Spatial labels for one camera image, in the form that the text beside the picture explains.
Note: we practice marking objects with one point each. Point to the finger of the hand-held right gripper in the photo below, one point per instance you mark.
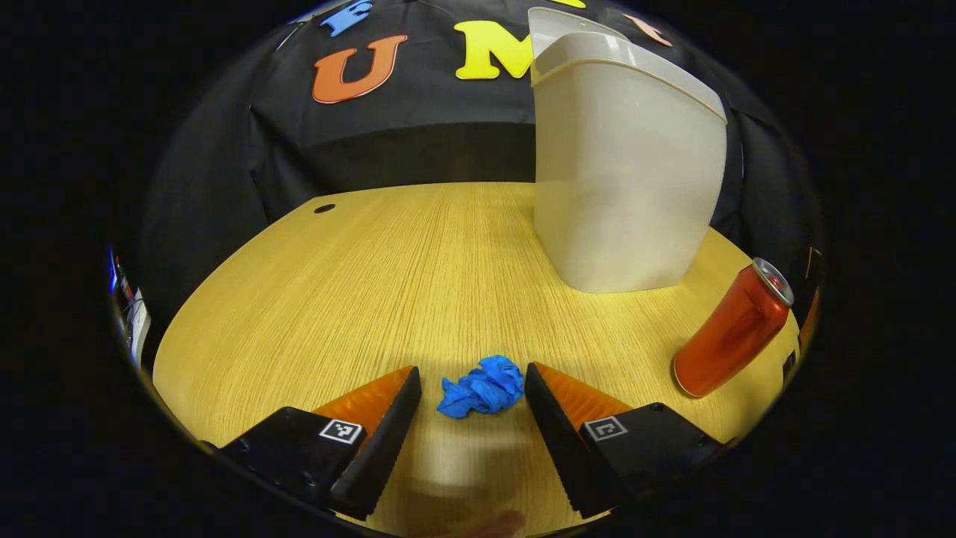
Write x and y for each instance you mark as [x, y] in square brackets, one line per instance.
[811, 310]

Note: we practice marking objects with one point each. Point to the blue paper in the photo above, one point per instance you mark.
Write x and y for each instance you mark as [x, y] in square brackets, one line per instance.
[482, 388]

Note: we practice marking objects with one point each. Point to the white desktop garbage bin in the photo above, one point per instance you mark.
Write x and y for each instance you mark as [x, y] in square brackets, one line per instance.
[627, 172]

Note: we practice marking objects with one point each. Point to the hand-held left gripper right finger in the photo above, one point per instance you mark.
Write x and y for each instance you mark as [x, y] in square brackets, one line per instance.
[560, 448]

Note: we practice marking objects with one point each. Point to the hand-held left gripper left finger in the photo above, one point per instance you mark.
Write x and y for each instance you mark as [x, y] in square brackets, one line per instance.
[381, 448]

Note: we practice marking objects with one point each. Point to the black backdrop cloth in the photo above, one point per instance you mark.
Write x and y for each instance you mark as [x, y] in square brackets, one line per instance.
[418, 149]

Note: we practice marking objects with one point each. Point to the red pop can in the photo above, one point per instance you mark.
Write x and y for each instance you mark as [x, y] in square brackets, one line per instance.
[736, 329]

